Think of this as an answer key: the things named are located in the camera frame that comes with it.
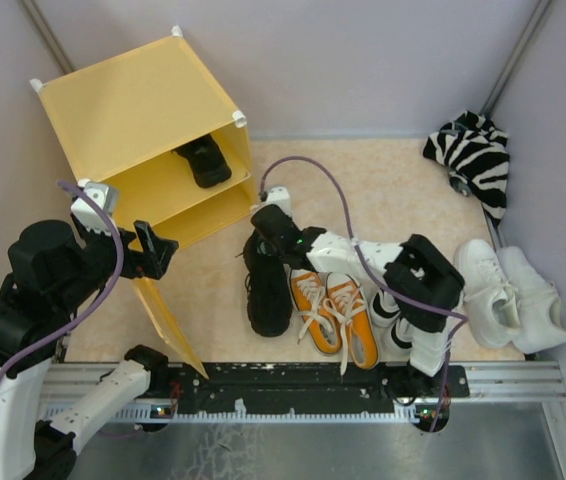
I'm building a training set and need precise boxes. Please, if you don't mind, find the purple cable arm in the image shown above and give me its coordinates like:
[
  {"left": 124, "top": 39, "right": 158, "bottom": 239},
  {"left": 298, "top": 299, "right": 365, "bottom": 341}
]
[
  {"left": 260, "top": 155, "right": 469, "bottom": 431},
  {"left": 0, "top": 179, "right": 127, "bottom": 476}
]

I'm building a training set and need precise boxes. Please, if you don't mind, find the yellow cabinet door panel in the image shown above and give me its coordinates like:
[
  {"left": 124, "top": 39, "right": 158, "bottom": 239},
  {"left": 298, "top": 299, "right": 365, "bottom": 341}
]
[{"left": 132, "top": 277, "right": 209, "bottom": 379}]

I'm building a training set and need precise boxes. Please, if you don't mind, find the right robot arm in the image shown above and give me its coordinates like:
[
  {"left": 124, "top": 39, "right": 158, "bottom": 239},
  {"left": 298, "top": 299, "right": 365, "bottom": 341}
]
[{"left": 251, "top": 204, "right": 465, "bottom": 396}]

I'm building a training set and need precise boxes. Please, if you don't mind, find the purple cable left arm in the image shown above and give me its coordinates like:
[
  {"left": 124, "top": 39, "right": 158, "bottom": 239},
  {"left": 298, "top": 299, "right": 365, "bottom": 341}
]
[{"left": 0, "top": 179, "right": 127, "bottom": 476}]

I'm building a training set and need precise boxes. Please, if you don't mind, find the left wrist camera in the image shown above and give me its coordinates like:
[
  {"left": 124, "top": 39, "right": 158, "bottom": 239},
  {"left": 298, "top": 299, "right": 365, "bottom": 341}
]
[{"left": 71, "top": 178, "right": 119, "bottom": 236}]

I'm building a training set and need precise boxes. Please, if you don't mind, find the black white sneaker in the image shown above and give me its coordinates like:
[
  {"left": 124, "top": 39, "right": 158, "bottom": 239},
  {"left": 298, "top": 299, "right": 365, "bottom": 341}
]
[
  {"left": 369, "top": 289, "right": 403, "bottom": 329},
  {"left": 385, "top": 318, "right": 413, "bottom": 358}
]

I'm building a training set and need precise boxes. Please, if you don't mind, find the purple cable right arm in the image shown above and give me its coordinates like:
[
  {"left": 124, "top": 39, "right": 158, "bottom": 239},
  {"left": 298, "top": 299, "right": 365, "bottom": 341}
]
[{"left": 260, "top": 155, "right": 469, "bottom": 431}]

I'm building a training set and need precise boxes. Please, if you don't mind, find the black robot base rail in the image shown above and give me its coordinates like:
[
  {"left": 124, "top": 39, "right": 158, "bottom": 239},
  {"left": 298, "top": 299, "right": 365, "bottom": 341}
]
[{"left": 87, "top": 360, "right": 470, "bottom": 432}]

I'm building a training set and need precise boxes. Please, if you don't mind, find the black shoe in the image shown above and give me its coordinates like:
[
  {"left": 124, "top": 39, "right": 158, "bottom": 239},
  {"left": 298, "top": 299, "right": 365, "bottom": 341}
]
[
  {"left": 172, "top": 134, "right": 232, "bottom": 189},
  {"left": 242, "top": 230, "right": 292, "bottom": 338}
]

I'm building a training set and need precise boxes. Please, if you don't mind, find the orange sneaker right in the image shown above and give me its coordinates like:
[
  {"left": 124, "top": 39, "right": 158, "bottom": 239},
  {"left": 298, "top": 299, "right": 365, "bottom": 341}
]
[{"left": 324, "top": 273, "right": 380, "bottom": 376}]

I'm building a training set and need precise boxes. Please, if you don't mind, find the zebra striped cloth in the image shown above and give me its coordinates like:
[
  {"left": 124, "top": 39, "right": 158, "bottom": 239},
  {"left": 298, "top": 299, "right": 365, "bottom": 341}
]
[{"left": 422, "top": 110, "right": 510, "bottom": 223}]

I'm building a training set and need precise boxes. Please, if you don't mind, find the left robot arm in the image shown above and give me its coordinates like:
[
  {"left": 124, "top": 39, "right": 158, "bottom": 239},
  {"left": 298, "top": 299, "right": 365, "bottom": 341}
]
[{"left": 0, "top": 220, "right": 171, "bottom": 479}]

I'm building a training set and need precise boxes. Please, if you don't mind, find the orange sneaker left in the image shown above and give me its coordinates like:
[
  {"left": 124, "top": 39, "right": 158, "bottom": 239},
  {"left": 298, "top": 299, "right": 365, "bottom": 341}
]
[{"left": 288, "top": 269, "right": 342, "bottom": 355}]

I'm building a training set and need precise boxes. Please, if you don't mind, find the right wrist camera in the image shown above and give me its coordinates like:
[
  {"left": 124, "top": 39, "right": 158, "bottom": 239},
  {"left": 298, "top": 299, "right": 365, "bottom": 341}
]
[{"left": 259, "top": 186, "right": 293, "bottom": 217}]

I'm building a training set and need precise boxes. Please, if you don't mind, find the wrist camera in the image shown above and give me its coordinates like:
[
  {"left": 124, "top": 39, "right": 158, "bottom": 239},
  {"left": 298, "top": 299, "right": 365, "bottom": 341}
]
[
  {"left": 71, "top": 178, "right": 119, "bottom": 236},
  {"left": 259, "top": 186, "right": 293, "bottom": 217}
]

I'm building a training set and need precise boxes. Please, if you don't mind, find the orange sneaker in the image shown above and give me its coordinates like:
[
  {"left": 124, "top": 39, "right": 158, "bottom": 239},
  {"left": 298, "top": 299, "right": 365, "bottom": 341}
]
[
  {"left": 324, "top": 273, "right": 380, "bottom": 376},
  {"left": 288, "top": 269, "right": 342, "bottom": 355}
]

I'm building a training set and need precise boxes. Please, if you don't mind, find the black white sneaker left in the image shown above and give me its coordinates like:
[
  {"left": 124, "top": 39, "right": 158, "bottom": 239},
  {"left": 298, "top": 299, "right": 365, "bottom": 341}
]
[{"left": 369, "top": 289, "right": 403, "bottom": 329}]

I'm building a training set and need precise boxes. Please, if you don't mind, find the yellow shoe cabinet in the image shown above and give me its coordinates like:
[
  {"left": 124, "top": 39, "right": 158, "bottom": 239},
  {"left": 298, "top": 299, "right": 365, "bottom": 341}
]
[{"left": 29, "top": 24, "right": 258, "bottom": 251}]

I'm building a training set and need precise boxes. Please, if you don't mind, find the black white sneaker right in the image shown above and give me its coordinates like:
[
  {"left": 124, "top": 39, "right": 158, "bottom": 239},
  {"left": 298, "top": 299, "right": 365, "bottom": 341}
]
[{"left": 385, "top": 318, "right": 413, "bottom": 358}]

